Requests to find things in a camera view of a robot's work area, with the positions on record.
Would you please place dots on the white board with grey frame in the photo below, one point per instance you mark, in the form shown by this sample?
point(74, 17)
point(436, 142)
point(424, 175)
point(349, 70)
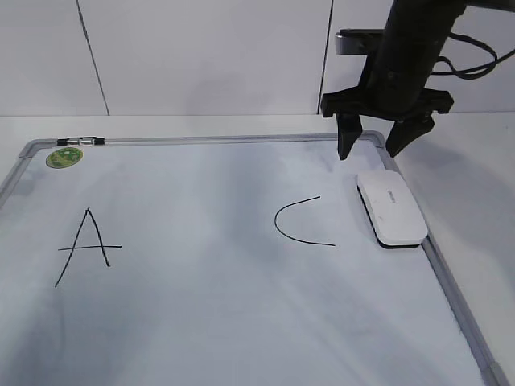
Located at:
point(220, 261)

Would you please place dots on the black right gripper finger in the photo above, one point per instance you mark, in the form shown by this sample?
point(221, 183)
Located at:
point(406, 131)
point(349, 130)

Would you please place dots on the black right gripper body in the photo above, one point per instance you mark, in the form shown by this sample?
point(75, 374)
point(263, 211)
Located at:
point(395, 75)

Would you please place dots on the round green sticker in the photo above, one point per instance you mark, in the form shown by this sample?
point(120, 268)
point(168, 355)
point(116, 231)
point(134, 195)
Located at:
point(64, 158)

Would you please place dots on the black silver hanging clip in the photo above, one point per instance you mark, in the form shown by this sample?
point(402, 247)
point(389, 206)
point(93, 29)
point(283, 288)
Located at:
point(80, 141)

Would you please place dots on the white board eraser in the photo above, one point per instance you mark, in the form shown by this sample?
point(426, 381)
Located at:
point(394, 214)

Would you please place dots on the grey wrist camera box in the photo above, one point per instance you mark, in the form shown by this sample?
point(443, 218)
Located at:
point(357, 41)

